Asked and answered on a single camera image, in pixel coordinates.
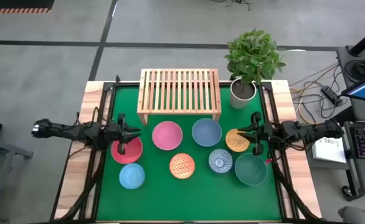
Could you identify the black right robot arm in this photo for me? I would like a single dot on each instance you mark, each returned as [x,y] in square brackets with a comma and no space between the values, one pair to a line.
[307,129]

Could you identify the plain red bowl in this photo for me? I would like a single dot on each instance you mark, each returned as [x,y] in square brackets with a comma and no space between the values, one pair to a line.
[133,154]

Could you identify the white plant pot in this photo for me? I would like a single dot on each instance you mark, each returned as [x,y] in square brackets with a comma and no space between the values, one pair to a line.
[239,101]

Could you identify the orange interior patterned bowl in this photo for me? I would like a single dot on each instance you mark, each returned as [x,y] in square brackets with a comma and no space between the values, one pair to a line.
[182,166]

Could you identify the black cart caster wheel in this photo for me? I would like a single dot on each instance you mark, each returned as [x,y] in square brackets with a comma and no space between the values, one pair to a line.
[346,191]

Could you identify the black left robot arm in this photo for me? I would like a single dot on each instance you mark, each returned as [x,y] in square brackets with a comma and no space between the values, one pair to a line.
[67,132]

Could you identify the grey metal stand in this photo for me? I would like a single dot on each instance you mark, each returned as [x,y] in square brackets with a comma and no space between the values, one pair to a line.
[2,161]

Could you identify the slatted wooden shelf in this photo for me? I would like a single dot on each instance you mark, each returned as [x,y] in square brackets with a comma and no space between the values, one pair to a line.
[179,109]

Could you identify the orange black hazard tape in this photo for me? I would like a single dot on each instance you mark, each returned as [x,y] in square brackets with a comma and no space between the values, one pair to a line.
[14,10]

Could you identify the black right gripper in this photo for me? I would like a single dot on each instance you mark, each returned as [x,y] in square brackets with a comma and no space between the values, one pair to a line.
[262,133]

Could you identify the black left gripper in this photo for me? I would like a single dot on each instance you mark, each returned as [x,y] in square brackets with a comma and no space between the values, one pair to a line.
[121,137]

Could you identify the plain pink bowl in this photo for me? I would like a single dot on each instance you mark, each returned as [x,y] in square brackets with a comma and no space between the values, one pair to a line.
[167,135]

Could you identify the white paper sheet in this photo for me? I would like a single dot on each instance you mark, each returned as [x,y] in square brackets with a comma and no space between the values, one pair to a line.
[329,152]

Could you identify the light blue interior patterned bowl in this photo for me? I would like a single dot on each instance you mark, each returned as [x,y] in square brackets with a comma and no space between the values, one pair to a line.
[132,176]

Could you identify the green table mat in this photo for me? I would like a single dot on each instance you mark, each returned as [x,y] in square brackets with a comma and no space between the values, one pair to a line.
[188,199]

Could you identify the black table frame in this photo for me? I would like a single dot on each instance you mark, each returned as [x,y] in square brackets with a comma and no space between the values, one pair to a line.
[108,86]

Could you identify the plain slate blue bowl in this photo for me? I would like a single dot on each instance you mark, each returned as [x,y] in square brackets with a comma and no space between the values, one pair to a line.
[206,132]

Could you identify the green leafy plant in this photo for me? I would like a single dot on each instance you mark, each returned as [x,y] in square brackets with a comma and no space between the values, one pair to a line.
[252,56]

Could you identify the plain teal bowl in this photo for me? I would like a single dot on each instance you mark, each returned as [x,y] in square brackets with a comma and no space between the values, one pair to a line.
[250,170]

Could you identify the blue white striped bowl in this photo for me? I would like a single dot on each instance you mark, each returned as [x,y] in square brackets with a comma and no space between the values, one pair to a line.
[220,161]

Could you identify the black power strip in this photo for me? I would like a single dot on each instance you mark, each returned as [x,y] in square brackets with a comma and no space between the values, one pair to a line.
[330,94]

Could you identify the grey rounded object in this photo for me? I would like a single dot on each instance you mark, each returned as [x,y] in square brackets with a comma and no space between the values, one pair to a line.
[358,216]

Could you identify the yellow interior patterned bowl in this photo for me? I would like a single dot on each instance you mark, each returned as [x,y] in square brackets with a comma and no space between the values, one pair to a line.
[236,145]

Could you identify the black floor mat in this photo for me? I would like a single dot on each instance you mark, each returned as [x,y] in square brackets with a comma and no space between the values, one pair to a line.
[14,3]

